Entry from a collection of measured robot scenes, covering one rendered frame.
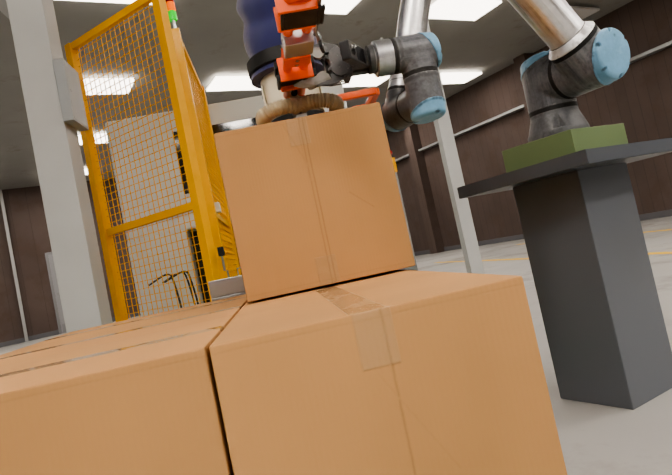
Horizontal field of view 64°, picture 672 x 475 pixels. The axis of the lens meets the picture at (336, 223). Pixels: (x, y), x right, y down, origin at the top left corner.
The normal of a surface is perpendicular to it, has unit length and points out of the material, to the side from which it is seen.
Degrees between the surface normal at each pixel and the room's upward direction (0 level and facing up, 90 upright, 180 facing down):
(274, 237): 90
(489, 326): 90
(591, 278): 90
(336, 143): 90
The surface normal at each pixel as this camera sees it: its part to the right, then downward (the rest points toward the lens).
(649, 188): -0.85, 0.15
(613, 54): 0.44, -0.04
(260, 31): -0.54, -0.19
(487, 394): 0.11, -0.07
